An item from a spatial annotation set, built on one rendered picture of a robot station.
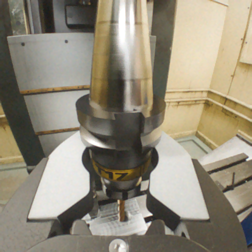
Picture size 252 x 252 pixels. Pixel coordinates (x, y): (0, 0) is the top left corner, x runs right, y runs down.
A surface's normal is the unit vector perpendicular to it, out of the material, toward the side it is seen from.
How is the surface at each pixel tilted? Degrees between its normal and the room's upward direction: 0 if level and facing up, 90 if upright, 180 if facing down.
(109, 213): 0
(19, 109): 90
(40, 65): 91
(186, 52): 90
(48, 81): 88
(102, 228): 0
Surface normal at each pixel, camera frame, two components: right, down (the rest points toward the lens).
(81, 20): 0.29, 0.49
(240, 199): 0.04, -0.86
